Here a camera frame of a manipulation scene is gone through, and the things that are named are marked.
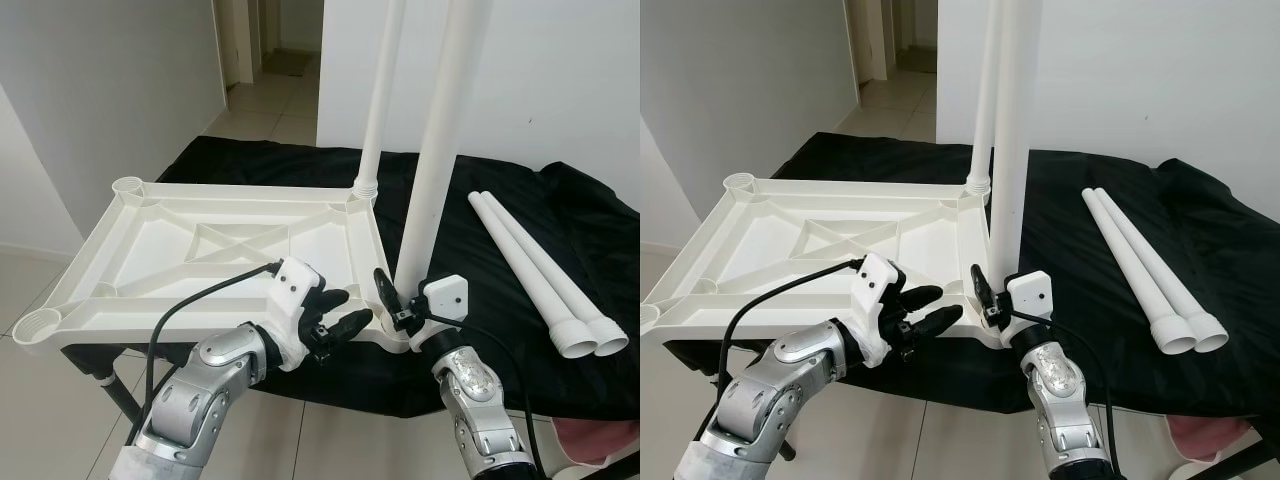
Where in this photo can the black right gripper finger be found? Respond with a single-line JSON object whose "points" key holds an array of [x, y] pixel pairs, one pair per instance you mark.
{"points": [[387, 292], [982, 292]]}

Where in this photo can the white plastic table top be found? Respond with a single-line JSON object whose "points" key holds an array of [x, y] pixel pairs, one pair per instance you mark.
{"points": [[750, 250], [130, 250]]}

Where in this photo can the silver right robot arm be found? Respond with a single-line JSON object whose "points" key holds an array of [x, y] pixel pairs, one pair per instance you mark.
{"points": [[1060, 390], [480, 400]]}

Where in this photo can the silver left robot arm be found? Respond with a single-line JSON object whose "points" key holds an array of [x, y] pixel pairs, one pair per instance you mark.
{"points": [[200, 390], [790, 385]]}

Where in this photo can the black cloth table cover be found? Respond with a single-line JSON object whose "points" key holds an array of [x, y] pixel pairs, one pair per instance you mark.
{"points": [[1200, 230], [600, 230]]}

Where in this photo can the brown door mat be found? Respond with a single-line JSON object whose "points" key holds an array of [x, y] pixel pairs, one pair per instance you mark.
{"points": [[916, 60], [292, 65]]}

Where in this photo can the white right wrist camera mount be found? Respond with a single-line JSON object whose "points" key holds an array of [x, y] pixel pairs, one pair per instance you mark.
{"points": [[447, 297], [1030, 293]]}

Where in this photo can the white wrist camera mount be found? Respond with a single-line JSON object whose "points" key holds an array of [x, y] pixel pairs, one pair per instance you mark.
{"points": [[447, 297], [1030, 293], [293, 285], [878, 280]]}

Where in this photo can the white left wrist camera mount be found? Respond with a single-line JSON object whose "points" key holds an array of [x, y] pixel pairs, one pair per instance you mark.
{"points": [[293, 285], [878, 280]]}

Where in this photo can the beige door frame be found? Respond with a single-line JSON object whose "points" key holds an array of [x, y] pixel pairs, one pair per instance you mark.
{"points": [[235, 40], [868, 40]]}

